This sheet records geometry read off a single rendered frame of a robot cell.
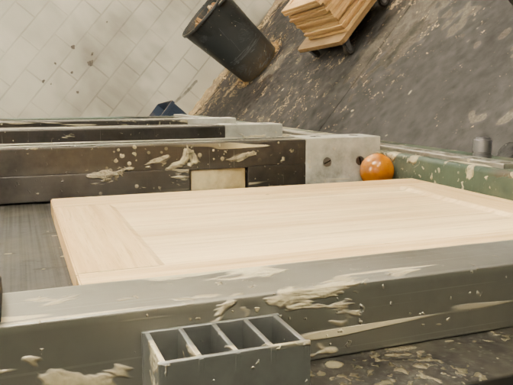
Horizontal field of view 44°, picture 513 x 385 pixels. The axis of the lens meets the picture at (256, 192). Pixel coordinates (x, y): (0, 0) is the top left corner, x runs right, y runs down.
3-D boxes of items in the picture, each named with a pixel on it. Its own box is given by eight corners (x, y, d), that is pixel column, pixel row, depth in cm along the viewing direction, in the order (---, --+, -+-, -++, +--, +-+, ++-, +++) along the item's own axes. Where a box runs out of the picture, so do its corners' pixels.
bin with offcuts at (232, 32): (291, 38, 509) (232, -19, 485) (253, 88, 502) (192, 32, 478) (266, 45, 556) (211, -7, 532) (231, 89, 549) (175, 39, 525)
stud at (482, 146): (495, 160, 83) (497, 137, 83) (480, 160, 83) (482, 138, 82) (482, 157, 86) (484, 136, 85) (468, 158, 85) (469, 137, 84)
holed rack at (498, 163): (523, 167, 75) (523, 163, 75) (503, 169, 74) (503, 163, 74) (182, 115, 227) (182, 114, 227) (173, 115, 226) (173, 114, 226)
